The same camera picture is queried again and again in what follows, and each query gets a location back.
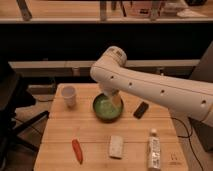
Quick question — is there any black office chair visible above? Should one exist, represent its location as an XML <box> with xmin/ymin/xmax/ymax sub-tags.
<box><xmin>0</xmin><ymin>59</ymin><xmax>49</xmax><ymax>171</ymax></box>

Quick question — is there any white tube with cap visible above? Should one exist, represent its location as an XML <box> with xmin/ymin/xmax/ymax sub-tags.
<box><xmin>148</xmin><ymin>129</ymin><xmax>161</xmax><ymax>171</ymax></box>

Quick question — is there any orange carrot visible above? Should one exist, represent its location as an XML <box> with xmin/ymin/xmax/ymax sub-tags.
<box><xmin>72</xmin><ymin>139</ymin><xmax>83</xmax><ymax>164</ymax></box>

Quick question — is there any long grey metal rail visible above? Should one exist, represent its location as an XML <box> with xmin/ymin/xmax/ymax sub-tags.
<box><xmin>10</xmin><ymin>59</ymin><xmax>199</xmax><ymax>77</ymax></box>

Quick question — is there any black cable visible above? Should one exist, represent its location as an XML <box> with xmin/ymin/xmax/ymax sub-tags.
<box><xmin>171</xmin><ymin>117</ymin><xmax>204</xmax><ymax>171</ymax></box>

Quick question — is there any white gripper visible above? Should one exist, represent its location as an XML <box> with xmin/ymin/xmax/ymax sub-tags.
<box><xmin>99</xmin><ymin>84</ymin><xmax>122</xmax><ymax>108</ymax></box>

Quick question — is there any green ceramic bowl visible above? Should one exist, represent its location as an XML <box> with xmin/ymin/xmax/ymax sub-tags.
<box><xmin>93</xmin><ymin>93</ymin><xmax>124</xmax><ymax>122</ymax></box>

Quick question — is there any white sponge block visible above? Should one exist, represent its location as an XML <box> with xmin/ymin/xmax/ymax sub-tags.
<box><xmin>109</xmin><ymin>135</ymin><xmax>124</xmax><ymax>159</ymax></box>

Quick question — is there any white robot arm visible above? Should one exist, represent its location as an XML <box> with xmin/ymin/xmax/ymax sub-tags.
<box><xmin>90</xmin><ymin>46</ymin><xmax>213</xmax><ymax>127</ymax></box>

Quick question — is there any black rectangular block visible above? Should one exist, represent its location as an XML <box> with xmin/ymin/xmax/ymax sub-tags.
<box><xmin>133</xmin><ymin>102</ymin><xmax>149</xmax><ymax>119</ymax></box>

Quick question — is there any grey box at right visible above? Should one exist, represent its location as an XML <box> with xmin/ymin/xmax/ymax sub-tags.
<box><xmin>189</xmin><ymin>41</ymin><xmax>213</xmax><ymax>153</ymax></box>

